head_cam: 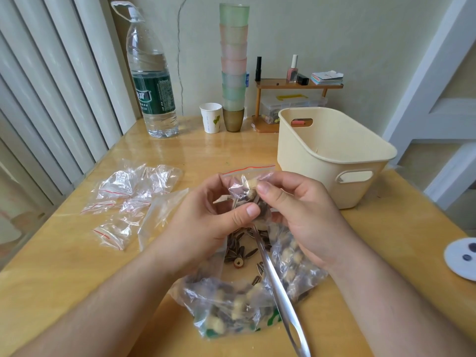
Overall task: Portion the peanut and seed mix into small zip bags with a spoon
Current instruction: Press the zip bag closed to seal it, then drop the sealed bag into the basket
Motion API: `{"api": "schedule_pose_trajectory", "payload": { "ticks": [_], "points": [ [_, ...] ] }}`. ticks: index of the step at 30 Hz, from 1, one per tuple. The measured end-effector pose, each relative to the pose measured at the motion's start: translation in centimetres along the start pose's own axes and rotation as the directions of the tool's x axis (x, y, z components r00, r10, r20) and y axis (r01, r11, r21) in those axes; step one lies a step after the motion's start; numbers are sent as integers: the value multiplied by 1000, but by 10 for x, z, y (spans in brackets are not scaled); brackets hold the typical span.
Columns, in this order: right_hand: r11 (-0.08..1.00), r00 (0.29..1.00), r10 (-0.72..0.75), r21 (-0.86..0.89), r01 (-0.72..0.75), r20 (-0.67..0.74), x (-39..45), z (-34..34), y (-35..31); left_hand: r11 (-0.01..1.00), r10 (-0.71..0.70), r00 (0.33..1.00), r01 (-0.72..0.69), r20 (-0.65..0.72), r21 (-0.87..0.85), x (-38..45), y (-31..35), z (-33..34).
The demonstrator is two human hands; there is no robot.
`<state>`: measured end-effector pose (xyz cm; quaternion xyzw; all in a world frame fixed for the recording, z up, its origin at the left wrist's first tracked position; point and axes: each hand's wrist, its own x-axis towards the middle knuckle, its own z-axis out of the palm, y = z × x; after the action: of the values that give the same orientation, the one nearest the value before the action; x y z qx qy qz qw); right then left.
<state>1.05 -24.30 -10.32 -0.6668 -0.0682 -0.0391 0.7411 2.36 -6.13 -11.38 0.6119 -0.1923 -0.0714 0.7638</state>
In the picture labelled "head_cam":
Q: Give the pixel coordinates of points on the person's left forearm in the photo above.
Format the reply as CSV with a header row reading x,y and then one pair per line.
x,y
122,301

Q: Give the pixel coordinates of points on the white round disc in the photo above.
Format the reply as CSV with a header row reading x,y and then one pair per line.
x,y
459,258

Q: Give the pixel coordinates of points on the white slatted panel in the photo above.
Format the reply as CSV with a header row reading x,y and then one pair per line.
x,y
52,92

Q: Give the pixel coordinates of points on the black lipstick tube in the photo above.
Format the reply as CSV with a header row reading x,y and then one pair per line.
x,y
258,69

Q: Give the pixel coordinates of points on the small clear zip bag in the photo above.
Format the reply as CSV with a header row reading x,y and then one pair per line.
x,y
135,205
98,207
119,184
163,178
113,232
238,188

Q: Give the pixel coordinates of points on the person's right forearm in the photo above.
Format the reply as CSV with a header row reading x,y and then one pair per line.
x,y
394,304

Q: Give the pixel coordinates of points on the pink nail polish bottle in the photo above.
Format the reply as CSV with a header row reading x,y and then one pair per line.
x,y
292,73

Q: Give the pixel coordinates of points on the white paper cup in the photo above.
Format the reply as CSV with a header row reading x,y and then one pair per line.
x,y
211,118

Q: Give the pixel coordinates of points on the plain clear plastic bag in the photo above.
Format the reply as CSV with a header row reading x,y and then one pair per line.
x,y
160,215

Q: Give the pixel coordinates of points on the stack of paper cards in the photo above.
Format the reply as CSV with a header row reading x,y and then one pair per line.
x,y
327,78

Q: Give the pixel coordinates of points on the silver metal spoon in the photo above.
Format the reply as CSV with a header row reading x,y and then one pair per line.
x,y
277,289

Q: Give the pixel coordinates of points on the person's right hand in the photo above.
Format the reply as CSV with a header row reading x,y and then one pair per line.
x,y
316,223

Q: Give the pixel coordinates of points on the large plastic bag of nuts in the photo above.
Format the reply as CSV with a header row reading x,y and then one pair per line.
x,y
230,304

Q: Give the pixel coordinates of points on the large green-label water bottle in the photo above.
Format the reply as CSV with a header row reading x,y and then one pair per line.
x,y
152,92

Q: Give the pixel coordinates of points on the person's left hand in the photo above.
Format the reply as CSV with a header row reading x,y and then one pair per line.
x,y
193,226

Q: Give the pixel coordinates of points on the pile of striped sunflower seeds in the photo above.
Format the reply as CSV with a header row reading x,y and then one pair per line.
x,y
241,249

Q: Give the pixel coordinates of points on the empty small clear zip bag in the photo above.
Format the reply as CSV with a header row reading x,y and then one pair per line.
x,y
113,232
98,207
163,178
119,184
135,205

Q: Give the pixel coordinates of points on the small wooden shelf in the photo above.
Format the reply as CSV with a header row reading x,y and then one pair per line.
x,y
282,84

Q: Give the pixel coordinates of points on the person's right thumb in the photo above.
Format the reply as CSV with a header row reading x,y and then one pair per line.
x,y
273,195

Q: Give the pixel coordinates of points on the person's left thumb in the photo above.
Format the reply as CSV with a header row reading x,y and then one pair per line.
x,y
243,216

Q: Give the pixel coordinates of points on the small pink tube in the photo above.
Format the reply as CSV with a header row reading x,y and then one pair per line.
x,y
297,122

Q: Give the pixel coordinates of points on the stack of pastel plastic cups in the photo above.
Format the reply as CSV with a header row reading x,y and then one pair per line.
x,y
233,55

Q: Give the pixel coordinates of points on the cream plastic basket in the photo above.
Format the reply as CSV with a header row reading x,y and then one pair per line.
x,y
327,159

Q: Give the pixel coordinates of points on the brown plastic cup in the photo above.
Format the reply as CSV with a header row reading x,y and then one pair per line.
x,y
233,120

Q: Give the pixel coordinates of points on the red dried date slice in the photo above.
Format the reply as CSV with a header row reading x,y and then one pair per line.
x,y
238,262

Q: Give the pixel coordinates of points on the small portion of mixed nuts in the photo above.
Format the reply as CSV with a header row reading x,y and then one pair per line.
x,y
256,202

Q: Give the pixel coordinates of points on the small black cosmetic tube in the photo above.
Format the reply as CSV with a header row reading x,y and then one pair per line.
x,y
303,80

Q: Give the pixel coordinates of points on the white wooden frame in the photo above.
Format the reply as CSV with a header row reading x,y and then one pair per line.
x,y
427,89

